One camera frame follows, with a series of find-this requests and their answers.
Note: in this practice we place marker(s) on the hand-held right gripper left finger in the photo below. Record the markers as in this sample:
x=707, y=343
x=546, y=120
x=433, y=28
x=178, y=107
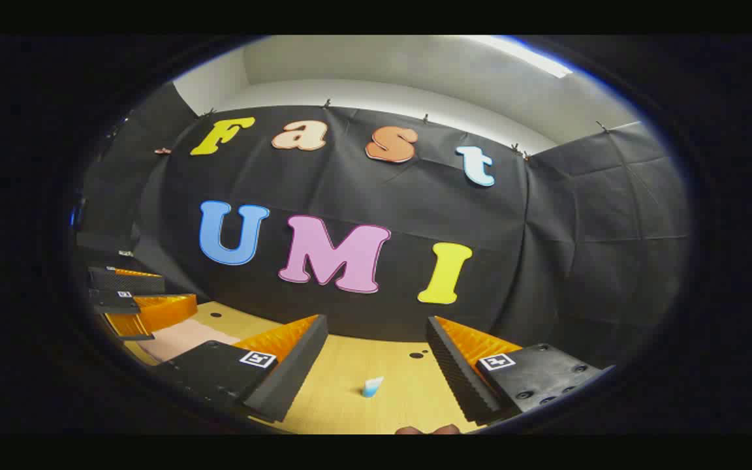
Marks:
x=291, y=372

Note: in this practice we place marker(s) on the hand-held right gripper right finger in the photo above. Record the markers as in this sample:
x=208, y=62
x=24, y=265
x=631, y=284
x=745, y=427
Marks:
x=457, y=372

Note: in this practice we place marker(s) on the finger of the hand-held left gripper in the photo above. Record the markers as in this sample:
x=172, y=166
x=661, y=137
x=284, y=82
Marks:
x=125, y=282
x=111, y=301

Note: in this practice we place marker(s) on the pink suitcase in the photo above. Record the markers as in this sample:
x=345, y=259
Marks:
x=183, y=336

